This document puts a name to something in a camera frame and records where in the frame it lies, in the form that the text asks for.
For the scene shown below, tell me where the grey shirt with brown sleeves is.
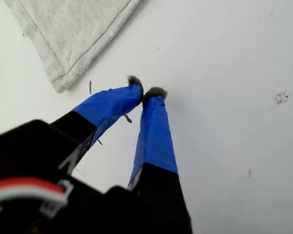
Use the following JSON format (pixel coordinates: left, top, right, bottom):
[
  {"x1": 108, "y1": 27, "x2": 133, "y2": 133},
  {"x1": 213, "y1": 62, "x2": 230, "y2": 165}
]
[{"x1": 4, "y1": 0, "x2": 144, "y2": 94}]

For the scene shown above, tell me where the red white motor wire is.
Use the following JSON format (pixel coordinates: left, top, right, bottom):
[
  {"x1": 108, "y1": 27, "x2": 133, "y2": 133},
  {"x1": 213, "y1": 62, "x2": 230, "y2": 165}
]
[{"x1": 0, "y1": 177, "x2": 74, "y2": 220}]

